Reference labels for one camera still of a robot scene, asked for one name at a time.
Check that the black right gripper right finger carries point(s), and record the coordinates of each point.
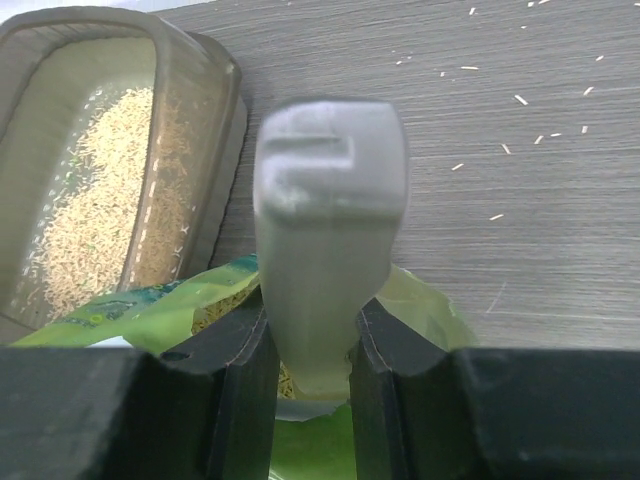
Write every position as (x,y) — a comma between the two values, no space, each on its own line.
(419,412)

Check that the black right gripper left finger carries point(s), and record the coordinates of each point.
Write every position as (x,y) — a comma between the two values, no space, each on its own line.
(204,409)

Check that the green cat litter bag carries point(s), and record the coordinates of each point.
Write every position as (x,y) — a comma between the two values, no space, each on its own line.
(160,317)

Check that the clear plastic scoop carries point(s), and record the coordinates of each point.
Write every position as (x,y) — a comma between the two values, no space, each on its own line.
(330,190)

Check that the translucent grey litter box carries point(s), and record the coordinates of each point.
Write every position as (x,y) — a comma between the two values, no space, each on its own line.
(120,138)

